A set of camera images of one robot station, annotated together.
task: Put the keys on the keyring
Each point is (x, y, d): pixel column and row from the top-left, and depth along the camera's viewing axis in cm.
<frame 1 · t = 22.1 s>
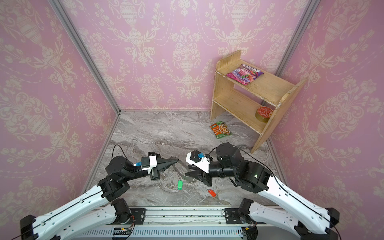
left hand: (175, 162, 56), fingers closed
right hand: (188, 169, 58), fingers open
green key tag: (180, 184, 71), point 16 cm above the table
red key tag: (212, 192, 83), on the table
wooden shelf: (251, 97, 104), point 20 cm above the table
red round tin: (263, 114, 87), point 26 cm above the table
green orange snack packet: (220, 129, 111), on the table

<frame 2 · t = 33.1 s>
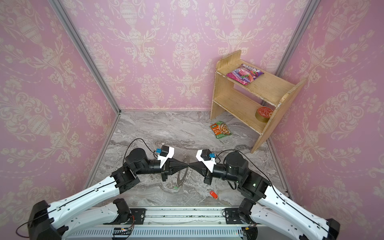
left hand: (185, 168, 60), fingers closed
right hand: (190, 164, 61), fingers closed
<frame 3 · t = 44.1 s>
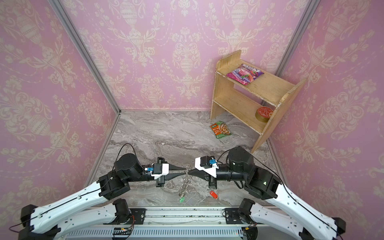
left hand: (183, 172, 54), fingers closed
right hand: (190, 170, 55), fingers closed
green key tag: (182, 199, 81), on the table
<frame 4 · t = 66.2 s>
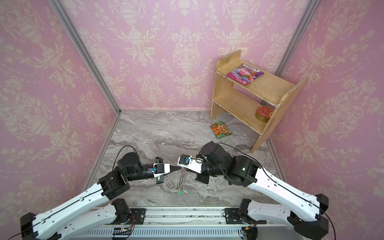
left hand: (178, 168, 61), fingers closed
right hand: (188, 167, 63), fingers closed
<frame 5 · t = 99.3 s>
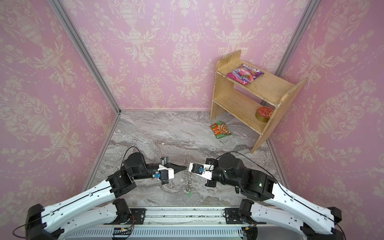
left hand: (184, 167, 61), fingers closed
right hand: (195, 165, 62), fingers closed
green key tag: (189, 194, 83), on the table
